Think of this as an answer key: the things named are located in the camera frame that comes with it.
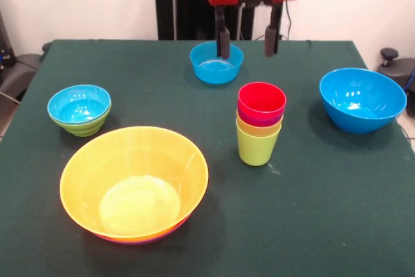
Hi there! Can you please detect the wide purple bowl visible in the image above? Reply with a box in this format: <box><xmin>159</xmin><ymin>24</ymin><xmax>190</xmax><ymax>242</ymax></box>
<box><xmin>93</xmin><ymin>215</ymin><xmax>189</xmax><ymax>245</ymax></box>

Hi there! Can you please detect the medium blue bowl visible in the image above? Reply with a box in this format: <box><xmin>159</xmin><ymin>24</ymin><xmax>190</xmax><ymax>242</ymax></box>
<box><xmin>189</xmin><ymin>41</ymin><xmax>244</xmax><ymax>85</ymax></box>

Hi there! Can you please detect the purple cup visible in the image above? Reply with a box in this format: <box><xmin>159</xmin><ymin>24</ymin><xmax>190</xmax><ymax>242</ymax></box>
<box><xmin>237</xmin><ymin>108</ymin><xmax>285</xmax><ymax>128</ymax></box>

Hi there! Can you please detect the small light blue ribbed bowl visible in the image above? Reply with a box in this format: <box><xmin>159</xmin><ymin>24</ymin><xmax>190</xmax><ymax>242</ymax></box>
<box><xmin>47</xmin><ymin>84</ymin><xmax>112</xmax><ymax>125</ymax></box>

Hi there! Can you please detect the red cup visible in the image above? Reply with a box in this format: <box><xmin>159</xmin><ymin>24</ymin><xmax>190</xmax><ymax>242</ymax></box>
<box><xmin>237</xmin><ymin>82</ymin><xmax>287</xmax><ymax>118</ymax></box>

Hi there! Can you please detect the small green ribbed bowl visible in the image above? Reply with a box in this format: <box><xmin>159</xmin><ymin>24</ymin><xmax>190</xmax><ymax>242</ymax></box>
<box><xmin>49</xmin><ymin>101</ymin><xmax>112</xmax><ymax>138</ymax></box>

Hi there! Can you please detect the large blue bowl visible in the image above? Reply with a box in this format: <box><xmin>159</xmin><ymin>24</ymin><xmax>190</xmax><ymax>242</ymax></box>
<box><xmin>319</xmin><ymin>67</ymin><xmax>408</xmax><ymax>135</ymax></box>

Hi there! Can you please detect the yellow cup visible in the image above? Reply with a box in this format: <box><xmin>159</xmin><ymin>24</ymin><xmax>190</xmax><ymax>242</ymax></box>
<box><xmin>235</xmin><ymin>117</ymin><xmax>283</xmax><ymax>137</ymax></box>

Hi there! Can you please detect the black pedestal foot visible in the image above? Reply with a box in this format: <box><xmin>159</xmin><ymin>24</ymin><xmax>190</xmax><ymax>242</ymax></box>
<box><xmin>0</xmin><ymin>53</ymin><xmax>45</xmax><ymax>101</ymax></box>
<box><xmin>375</xmin><ymin>47</ymin><xmax>415</xmax><ymax>95</ymax></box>

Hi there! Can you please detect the large orange bowl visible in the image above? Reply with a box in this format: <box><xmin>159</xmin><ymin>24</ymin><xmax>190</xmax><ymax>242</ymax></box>
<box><xmin>59</xmin><ymin>125</ymin><xmax>209</xmax><ymax>239</ymax></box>

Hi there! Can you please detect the black hanging cable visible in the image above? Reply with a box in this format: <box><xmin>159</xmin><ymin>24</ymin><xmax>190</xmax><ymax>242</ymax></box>
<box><xmin>282</xmin><ymin>0</ymin><xmax>293</xmax><ymax>40</ymax></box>

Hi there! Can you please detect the lime green cup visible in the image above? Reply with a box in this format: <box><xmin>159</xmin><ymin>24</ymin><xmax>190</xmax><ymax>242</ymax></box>
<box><xmin>236</xmin><ymin>126</ymin><xmax>281</xmax><ymax>167</ymax></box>

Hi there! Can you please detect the dark green table cloth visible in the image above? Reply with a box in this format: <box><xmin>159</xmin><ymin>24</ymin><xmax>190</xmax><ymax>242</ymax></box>
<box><xmin>0</xmin><ymin>39</ymin><xmax>415</xmax><ymax>277</ymax></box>

